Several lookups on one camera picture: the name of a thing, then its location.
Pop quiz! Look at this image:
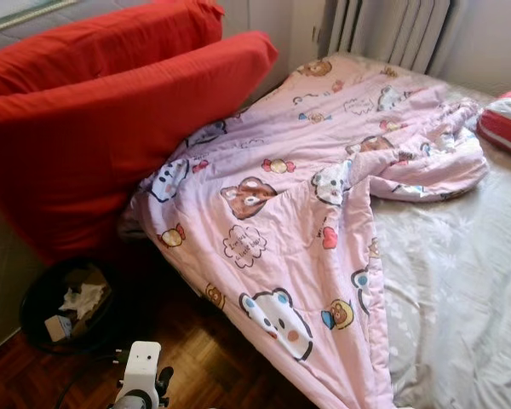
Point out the black round trash bin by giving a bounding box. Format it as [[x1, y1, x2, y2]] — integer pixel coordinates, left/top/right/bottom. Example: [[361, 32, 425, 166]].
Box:
[[18, 257, 125, 355]]

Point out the small white printed box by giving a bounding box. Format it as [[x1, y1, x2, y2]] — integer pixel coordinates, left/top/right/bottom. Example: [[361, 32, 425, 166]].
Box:
[[43, 314, 77, 343]]

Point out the bed with grey floral cover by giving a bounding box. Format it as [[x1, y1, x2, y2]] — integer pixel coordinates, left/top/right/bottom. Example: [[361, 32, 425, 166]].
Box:
[[284, 50, 511, 409]]

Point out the grey striped curtain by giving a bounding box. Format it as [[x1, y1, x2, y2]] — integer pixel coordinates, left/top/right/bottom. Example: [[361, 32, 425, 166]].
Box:
[[327, 0, 453, 77]]

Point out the pink striped blue bolster pillow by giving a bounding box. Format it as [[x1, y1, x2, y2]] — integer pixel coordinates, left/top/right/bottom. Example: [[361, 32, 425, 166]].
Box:
[[476, 84, 511, 159]]

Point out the brown cardboard piece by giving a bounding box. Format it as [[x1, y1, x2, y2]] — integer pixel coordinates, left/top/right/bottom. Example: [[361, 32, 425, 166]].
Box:
[[63, 265, 114, 338]]

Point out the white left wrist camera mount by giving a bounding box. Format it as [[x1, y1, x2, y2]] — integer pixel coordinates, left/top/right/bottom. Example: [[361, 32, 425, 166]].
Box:
[[118, 340, 164, 398]]

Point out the white sheer curtain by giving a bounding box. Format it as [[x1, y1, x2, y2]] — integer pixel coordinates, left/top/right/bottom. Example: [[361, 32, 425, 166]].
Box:
[[443, 0, 511, 97]]

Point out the white paper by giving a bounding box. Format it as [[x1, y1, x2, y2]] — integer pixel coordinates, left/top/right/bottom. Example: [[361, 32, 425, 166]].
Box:
[[57, 282, 109, 322]]

